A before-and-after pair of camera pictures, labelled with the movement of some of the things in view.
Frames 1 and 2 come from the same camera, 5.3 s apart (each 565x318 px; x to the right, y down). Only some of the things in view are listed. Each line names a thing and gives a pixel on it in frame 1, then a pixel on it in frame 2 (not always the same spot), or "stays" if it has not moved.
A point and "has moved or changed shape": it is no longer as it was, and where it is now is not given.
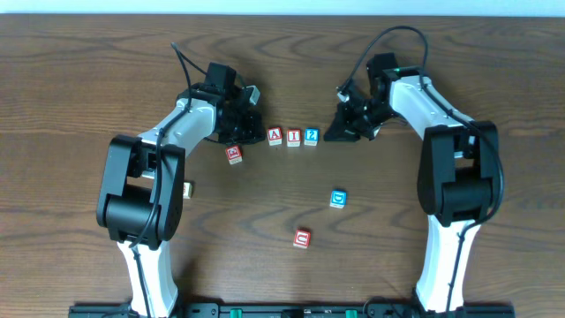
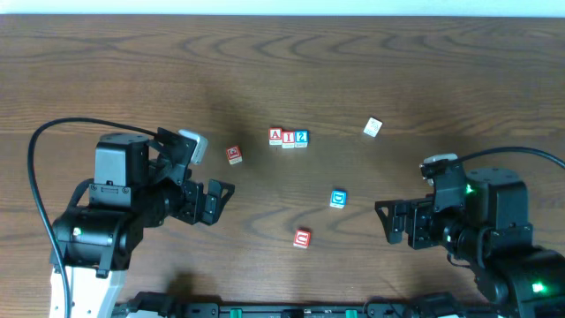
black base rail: (292, 309) stays
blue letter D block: (338, 198) stays
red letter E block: (234, 155) stays
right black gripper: (351, 117) to (418, 223)
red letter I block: (293, 138) has moved or changed shape
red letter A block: (274, 136) stays
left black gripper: (246, 128) to (194, 201)
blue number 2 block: (312, 136) to (301, 138)
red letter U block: (302, 238) stays
